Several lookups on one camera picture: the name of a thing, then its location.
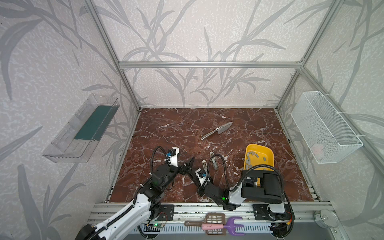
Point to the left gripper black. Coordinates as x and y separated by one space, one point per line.
178 168

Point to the small beige stapler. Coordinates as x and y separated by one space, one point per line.
214 163
205 166

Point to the yellow plastic tray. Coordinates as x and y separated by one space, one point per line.
258 155

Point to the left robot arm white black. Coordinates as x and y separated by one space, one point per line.
145 206

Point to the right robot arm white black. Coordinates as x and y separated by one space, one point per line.
261 183

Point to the brown toy spatula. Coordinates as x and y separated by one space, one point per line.
210 219

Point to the silver metal trowel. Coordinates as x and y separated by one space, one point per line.
218 130

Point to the green sponge in bin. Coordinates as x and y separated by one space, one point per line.
97 123

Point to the round metal tin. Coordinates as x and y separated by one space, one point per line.
326 219

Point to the pink object in basket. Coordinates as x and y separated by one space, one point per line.
318 151

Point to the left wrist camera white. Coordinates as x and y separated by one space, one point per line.
172 156

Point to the purple toy rake pink handle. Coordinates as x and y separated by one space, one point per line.
230 226

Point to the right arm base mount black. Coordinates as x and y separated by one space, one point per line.
263 212

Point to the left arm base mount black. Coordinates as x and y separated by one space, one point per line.
163 212

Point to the clear plastic wall bin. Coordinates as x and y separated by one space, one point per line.
64 148

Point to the white wire mesh basket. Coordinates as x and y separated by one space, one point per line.
320 123

